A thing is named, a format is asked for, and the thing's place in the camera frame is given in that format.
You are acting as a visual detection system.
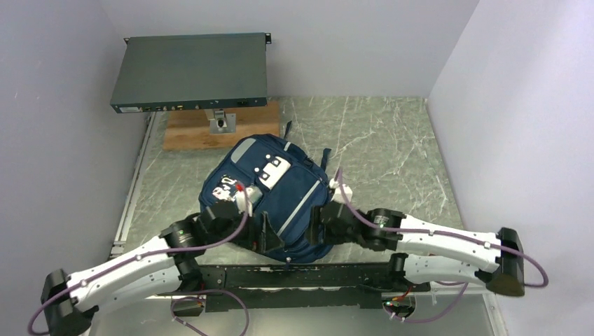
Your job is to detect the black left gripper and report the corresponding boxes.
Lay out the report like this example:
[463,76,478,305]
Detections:
[207,206,284,251]

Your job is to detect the navy blue student backpack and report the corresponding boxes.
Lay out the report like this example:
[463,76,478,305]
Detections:
[198,134,332,263]

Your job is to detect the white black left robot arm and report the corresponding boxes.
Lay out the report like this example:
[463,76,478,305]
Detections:
[40,201,290,335]

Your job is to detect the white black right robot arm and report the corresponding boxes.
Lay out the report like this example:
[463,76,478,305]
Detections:
[305,202,526,297]

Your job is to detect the wooden board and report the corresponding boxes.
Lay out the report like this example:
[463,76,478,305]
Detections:
[163,101,281,151]

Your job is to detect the grey rack server box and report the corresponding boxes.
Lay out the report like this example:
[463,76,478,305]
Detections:
[110,32,272,113]

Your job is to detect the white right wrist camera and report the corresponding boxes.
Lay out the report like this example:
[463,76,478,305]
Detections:
[329,178,353,204]

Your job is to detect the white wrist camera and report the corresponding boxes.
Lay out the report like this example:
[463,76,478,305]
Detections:
[235,183,263,216]
[329,178,353,204]

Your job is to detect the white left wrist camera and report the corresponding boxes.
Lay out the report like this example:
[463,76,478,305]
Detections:
[235,183,263,216]

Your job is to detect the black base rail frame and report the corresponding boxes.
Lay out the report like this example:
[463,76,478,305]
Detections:
[173,262,427,312]

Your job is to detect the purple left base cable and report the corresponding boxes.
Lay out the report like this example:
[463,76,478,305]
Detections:
[170,289,251,336]

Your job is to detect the aluminium extrusion rail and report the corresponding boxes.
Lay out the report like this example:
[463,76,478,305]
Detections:
[83,263,497,302]

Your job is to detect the grey metal stand bracket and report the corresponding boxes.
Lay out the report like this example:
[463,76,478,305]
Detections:
[205,109,236,134]

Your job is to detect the aluminium side rail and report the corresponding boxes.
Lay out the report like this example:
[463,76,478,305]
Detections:
[109,112,158,259]

